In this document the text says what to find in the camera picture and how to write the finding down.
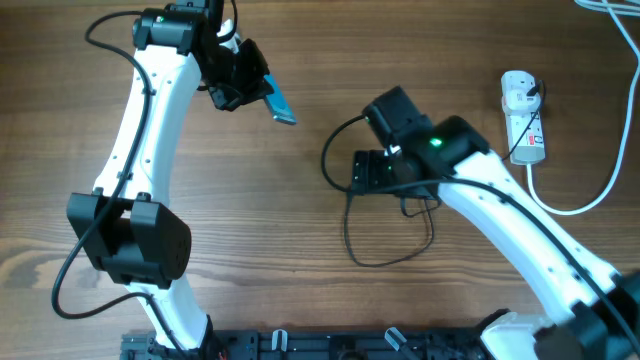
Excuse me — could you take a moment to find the white power strip cord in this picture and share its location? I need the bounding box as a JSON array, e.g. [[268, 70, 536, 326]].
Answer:
[[525, 0, 640, 217]]

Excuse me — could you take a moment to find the white charger plug adapter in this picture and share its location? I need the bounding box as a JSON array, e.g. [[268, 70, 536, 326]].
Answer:
[[502, 88, 541, 116]]

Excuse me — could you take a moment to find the white cables top corner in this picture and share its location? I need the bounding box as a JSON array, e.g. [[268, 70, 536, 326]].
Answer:
[[572, 0, 640, 19]]

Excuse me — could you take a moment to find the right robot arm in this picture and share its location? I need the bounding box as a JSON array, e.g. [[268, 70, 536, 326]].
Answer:
[[352, 86, 639, 359]]

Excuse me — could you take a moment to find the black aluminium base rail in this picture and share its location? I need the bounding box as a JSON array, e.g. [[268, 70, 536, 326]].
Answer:
[[120, 328, 492, 360]]

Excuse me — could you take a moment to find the blue screen Galaxy smartphone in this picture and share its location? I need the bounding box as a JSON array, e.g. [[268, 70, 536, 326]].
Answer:
[[264, 75, 297, 125]]

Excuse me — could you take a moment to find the white power strip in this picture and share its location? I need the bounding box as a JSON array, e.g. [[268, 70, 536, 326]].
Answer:
[[501, 70, 546, 165]]

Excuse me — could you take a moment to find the black USB charging cable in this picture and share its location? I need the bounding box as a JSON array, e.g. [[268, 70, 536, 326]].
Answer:
[[342, 79, 547, 269]]

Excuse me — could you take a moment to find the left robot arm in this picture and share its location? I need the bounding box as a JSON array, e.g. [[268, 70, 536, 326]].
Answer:
[[67, 1, 296, 359]]

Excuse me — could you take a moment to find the black left camera cable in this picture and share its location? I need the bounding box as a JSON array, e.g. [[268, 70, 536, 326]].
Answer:
[[50, 0, 239, 360]]

